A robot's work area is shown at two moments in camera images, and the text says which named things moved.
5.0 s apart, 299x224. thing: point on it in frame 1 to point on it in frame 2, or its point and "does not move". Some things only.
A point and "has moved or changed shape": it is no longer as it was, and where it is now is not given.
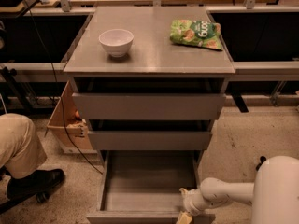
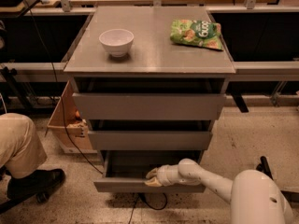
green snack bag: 197,33 does not move
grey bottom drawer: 144,186 has moved or changed shape
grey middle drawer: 149,140 does not move
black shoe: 36,184 does not move
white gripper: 189,201 to 163,175
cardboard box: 70,129 does not move
